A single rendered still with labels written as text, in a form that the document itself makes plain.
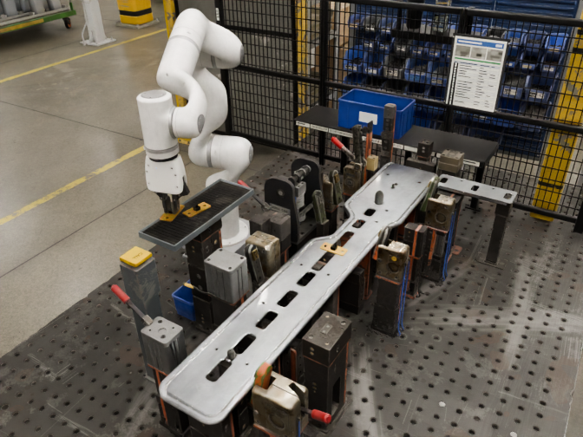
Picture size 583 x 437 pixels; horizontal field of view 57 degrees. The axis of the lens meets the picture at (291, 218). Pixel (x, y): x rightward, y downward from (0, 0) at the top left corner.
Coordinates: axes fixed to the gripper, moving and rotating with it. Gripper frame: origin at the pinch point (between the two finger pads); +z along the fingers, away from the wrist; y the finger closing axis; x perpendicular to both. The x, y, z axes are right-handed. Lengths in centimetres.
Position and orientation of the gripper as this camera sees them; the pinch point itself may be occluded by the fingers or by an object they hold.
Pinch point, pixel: (171, 205)
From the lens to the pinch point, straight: 153.0
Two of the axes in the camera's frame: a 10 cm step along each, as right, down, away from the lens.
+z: 0.2, 8.4, 5.4
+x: 2.8, -5.2, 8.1
